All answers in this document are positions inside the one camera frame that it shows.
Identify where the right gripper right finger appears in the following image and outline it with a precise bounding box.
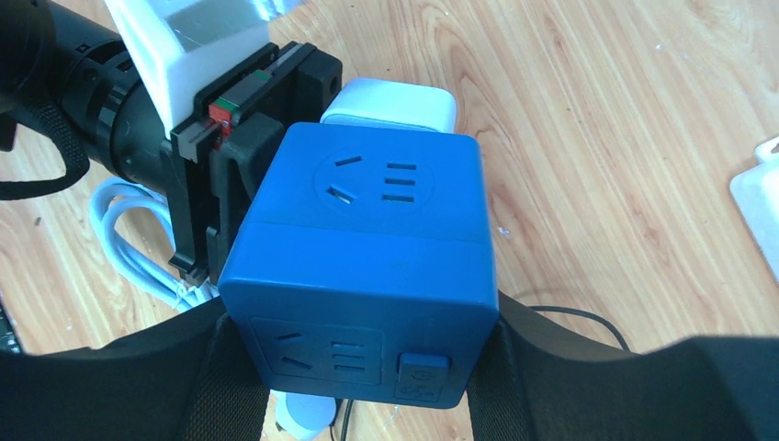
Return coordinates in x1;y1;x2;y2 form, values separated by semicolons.
467;296;778;440

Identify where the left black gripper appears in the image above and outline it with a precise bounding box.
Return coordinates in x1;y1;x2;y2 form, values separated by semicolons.
61;24;345;288

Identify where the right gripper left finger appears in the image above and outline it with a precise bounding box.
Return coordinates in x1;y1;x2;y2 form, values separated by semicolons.
1;300;269;440

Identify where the light blue cable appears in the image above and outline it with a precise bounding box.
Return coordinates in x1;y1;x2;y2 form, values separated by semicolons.
89;176;339;441

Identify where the dark blue cube adapter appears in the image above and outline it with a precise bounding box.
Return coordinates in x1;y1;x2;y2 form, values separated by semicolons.
219;122;499;409

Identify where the white power strip blue USB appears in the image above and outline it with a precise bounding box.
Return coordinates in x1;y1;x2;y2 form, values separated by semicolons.
729;136;778;282

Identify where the light blue power strip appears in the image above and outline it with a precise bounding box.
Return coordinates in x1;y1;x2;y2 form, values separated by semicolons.
320;78;457;133

